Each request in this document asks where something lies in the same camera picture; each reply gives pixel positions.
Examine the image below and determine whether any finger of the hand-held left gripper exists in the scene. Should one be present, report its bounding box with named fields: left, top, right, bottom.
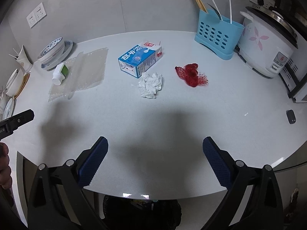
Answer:
left=5, top=109, right=35, bottom=132

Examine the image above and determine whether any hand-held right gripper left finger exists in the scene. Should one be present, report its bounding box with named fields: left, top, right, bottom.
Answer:
left=27, top=136, right=109, bottom=230

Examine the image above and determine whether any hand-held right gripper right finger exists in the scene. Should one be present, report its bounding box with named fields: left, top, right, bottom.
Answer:
left=203, top=136, right=285, bottom=230

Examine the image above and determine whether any white green bottle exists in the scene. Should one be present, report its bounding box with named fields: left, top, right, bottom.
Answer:
left=52, top=62, right=69, bottom=85

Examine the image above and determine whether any black bagged trash bin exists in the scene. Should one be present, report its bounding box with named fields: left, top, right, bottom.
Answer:
left=103, top=195, right=181, bottom=230

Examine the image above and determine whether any clear bubble wrap sheet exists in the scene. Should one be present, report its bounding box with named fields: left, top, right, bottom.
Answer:
left=48, top=48, right=108, bottom=102

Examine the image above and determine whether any red mesh net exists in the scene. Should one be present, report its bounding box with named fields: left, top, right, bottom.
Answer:
left=175, top=63, right=209, bottom=88

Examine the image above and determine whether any white tissue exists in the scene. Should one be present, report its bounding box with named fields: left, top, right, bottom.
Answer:
left=138, top=72, right=163, bottom=99

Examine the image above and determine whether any blue white milk carton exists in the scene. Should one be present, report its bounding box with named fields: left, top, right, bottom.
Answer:
left=118, top=41, right=163, bottom=79

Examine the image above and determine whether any person's left hand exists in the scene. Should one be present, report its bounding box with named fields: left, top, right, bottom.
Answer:
left=0, top=142, right=12, bottom=190

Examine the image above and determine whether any white bowl with dark rim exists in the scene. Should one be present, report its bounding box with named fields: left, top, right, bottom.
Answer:
left=5, top=68, right=24, bottom=96

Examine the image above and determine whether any wooden coaster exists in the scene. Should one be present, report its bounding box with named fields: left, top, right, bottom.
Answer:
left=13, top=73, right=30, bottom=99

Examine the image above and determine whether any white cup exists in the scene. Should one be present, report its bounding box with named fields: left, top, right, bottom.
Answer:
left=16, top=45, right=33, bottom=72

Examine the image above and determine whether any blue white patterned bowl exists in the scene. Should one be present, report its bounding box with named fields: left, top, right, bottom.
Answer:
left=37, top=37, right=65, bottom=64

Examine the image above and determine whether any blue white bowl and plate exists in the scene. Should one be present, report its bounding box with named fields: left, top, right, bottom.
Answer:
left=40, top=41, right=73, bottom=71

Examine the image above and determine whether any small black object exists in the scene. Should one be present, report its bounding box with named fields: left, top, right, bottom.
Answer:
left=286, top=109, right=296, bottom=124

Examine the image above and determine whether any white black microwave oven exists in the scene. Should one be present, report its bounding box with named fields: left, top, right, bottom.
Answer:
left=278, top=55, right=307, bottom=103

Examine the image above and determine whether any white flowered rice cooker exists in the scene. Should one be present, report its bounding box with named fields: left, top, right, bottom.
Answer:
left=236, top=6, right=298, bottom=78

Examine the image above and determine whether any light blue utensil holder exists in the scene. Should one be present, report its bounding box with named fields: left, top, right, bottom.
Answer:
left=194, top=9, right=245, bottom=60

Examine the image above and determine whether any metal spoon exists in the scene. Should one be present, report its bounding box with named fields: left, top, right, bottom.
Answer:
left=207, top=3, right=222, bottom=21

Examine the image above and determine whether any slanted white utensil handle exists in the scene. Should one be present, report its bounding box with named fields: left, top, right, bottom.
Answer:
left=204, top=0, right=223, bottom=21

